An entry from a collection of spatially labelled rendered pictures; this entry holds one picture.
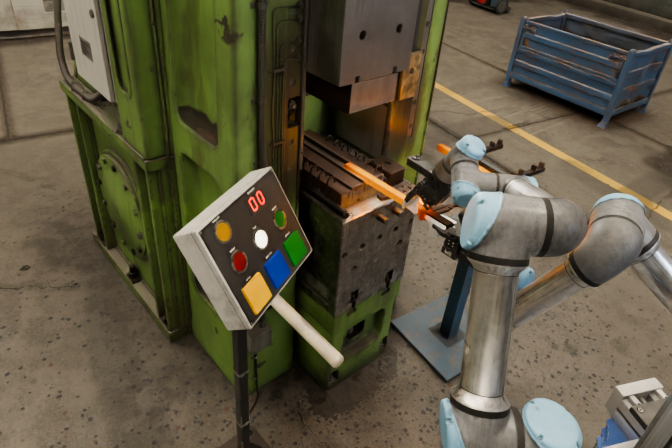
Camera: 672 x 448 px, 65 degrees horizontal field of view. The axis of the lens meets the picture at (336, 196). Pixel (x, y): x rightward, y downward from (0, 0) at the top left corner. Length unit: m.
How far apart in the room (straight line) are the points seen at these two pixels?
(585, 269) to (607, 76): 4.13
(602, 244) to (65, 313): 2.35
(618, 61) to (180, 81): 4.17
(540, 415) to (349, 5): 1.06
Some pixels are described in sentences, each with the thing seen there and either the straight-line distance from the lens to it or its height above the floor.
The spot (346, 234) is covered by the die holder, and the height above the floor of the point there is 0.86.
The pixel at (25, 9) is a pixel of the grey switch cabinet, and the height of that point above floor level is 0.31.
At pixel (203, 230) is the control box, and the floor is 1.19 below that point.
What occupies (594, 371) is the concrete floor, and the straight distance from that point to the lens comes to 2.83.
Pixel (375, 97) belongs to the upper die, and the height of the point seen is 1.30.
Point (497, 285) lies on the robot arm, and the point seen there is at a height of 1.27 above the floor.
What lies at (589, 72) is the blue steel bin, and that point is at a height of 0.42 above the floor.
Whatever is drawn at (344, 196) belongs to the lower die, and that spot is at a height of 0.97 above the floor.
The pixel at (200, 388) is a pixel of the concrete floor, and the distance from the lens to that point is 2.42.
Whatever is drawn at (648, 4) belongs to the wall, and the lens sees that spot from 9.93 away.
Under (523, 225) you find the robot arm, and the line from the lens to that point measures 1.02.
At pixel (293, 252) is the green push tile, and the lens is 1.44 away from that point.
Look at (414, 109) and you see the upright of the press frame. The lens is 2.08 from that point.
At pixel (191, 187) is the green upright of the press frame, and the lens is 2.04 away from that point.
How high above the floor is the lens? 1.93
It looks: 33 degrees down
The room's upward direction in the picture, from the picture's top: 5 degrees clockwise
